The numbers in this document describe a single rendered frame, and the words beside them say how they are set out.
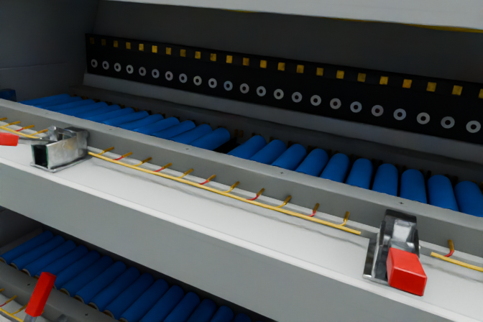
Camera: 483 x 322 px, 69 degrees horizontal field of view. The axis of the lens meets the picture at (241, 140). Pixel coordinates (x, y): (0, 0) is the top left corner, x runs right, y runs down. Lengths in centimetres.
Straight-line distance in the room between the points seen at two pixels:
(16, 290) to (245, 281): 29
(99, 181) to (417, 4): 25
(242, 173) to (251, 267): 7
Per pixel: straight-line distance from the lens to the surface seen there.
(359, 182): 28
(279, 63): 38
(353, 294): 22
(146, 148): 31
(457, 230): 25
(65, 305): 43
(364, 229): 25
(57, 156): 32
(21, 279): 47
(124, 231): 27
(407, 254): 18
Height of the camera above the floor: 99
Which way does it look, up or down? 2 degrees down
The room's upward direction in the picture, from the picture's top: 12 degrees clockwise
